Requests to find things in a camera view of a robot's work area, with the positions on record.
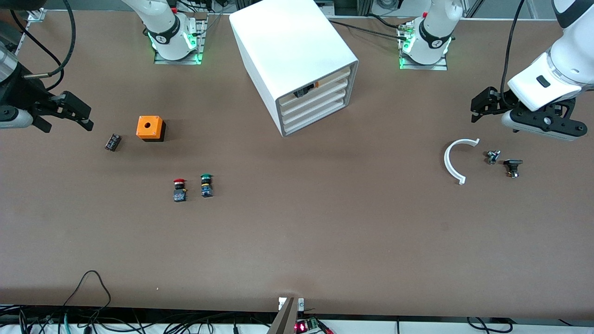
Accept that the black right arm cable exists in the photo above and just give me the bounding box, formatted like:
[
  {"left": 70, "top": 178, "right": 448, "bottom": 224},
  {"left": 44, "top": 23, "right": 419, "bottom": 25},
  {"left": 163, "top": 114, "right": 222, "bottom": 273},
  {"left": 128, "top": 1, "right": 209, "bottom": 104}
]
[{"left": 9, "top": 0, "right": 77, "bottom": 91}]

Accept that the aluminium arm base plate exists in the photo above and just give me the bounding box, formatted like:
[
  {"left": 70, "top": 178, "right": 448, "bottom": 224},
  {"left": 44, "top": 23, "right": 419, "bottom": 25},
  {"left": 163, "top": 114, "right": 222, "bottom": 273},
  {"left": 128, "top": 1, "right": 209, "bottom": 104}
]
[
  {"left": 398, "top": 21, "right": 449, "bottom": 71},
  {"left": 153, "top": 14, "right": 207, "bottom": 65}
]

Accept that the white plastic drawer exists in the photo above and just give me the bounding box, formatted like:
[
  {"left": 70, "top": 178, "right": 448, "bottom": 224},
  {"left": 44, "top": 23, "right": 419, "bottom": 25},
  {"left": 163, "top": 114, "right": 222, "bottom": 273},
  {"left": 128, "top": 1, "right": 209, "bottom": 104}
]
[
  {"left": 281, "top": 78, "right": 349, "bottom": 118},
  {"left": 279, "top": 66, "right": 352, "bottom": 109},
  {"left": 282, "top": 88, "right": 348, "bottom": 128},
  {"left": 283, "top": 98, "right": 346, "bottom": 136}
]

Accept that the white curved plastic bracket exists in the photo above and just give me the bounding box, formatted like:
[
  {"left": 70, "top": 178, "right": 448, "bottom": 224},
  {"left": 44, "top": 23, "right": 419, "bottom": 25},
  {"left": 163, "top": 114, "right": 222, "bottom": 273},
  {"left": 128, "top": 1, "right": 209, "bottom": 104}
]
[{"left": 444, "top": 138, "right": 480, "bottom": 186}]

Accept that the black cable on table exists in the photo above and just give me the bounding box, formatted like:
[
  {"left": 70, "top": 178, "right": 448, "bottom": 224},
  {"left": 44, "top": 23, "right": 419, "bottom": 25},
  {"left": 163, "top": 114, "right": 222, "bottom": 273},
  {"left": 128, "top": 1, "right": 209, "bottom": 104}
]
[{"left": 327, "top": 19, "right": 412, "bottom": 42}]

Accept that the white drawer cabinet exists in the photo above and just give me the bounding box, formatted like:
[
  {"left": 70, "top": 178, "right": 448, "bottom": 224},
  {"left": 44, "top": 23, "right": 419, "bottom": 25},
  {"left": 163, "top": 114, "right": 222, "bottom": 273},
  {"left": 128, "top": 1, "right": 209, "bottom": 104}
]
[{"left": 229, "top": 0, "right": 359, "bottom": 138}]

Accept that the circuit board with red light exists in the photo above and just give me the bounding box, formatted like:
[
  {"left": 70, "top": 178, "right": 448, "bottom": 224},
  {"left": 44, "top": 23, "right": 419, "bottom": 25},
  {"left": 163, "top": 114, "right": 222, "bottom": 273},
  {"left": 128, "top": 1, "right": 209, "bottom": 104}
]
[{"left": 295, "top": 318, "right": 322, "bottom": 334}]

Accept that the grey metal strut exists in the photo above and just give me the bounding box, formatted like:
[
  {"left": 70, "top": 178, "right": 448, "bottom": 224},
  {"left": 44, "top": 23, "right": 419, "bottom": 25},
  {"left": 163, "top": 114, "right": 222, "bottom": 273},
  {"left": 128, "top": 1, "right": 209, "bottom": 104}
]
[{"left": 267, "top": 297, "right": 298, "bottom": 334}]

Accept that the black and orange small part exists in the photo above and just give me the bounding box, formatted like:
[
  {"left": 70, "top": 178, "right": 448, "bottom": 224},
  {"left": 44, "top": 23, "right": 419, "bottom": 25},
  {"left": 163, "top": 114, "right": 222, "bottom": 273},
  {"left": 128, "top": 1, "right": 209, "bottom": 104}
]
[{"left": 293, "top": 82, "right": 321, "bottom": 99}]

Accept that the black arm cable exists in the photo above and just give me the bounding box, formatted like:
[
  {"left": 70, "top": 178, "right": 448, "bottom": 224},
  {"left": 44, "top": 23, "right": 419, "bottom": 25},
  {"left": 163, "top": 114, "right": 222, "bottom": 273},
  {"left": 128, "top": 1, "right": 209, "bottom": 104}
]
[
  {"left": 9, "top": 0, "right": 77, "bottom": 91},
  {"left": 500, "top": 0, "right": 532, "bottom": 108}
]

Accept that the black looped cable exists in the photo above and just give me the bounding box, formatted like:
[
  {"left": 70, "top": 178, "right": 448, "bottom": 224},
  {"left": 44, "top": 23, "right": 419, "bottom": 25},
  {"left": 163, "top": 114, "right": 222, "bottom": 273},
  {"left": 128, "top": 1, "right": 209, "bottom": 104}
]
[{"left": 62, "top": 270, "right": 112, "bottom": 325}]

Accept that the black knob switch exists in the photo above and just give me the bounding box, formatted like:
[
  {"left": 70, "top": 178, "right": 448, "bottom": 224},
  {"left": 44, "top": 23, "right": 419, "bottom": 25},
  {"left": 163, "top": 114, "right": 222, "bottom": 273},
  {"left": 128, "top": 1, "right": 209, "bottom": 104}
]
[{"left": 504, "top": 159, "right": 524, "bottom": 179}]

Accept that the orange box with hole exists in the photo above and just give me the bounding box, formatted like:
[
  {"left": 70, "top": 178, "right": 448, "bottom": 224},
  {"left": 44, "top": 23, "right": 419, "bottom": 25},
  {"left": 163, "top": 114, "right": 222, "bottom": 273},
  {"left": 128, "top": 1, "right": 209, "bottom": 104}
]
[{"left": 136, "top": 116, "right": 166, "bottom": 142}]

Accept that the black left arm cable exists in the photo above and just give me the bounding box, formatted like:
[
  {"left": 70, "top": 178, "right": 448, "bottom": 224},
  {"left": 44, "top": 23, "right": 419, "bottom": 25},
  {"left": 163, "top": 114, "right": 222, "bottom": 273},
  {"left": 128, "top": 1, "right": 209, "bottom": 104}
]
[{"left": 500, "top": 0, "right": 532, "bottom": 108}]

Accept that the black curved cable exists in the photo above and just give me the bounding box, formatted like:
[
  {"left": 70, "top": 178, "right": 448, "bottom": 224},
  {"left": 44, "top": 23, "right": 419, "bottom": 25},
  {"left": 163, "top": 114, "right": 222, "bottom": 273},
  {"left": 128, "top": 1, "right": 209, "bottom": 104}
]
[{"left": 466, "top": 317, "right": 514, "bottom": 334}]

